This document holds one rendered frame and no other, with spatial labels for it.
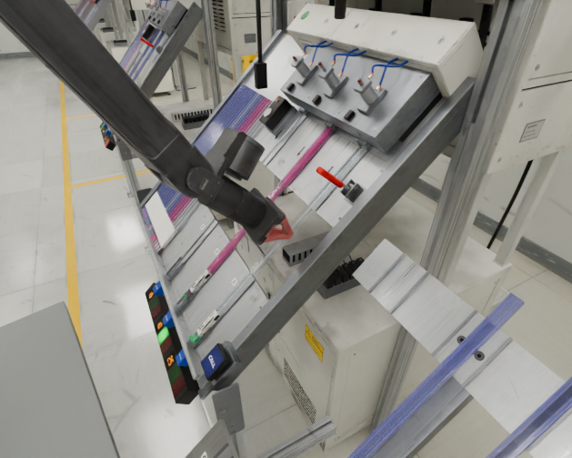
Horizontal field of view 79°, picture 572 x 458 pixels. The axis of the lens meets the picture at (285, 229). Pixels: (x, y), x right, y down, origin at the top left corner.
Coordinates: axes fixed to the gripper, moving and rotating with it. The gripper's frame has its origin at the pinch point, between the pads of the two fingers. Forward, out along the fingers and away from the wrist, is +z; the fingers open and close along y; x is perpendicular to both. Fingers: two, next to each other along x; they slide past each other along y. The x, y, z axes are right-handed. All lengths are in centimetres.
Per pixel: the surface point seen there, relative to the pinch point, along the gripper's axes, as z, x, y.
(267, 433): 63, 69, 6
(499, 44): -1.8, -43.4, -11.7
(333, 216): 1.2, -8.1, -5.5
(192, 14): 0, -35, 135
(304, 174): 1.5, -10.7, 8.2
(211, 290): 0.0, 21.1, 6.7
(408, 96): -3.7, -30.9, -5.8
